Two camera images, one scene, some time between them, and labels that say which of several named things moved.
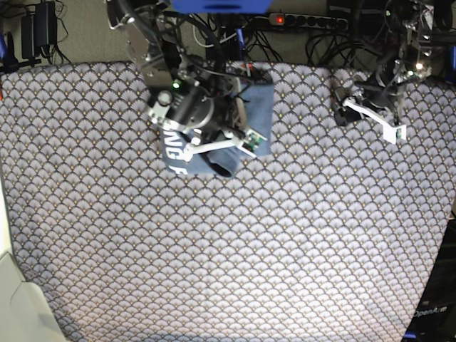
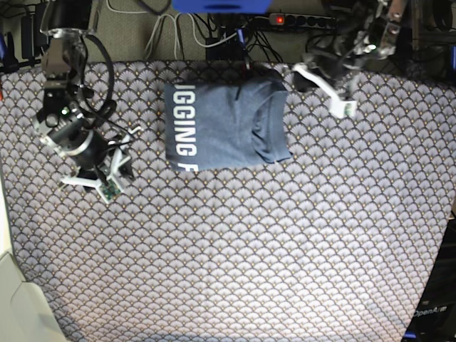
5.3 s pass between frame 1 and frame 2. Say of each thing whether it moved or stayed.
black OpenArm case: stayed
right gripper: moved
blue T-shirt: moved
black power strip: stayed
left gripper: moved
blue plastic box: stayed
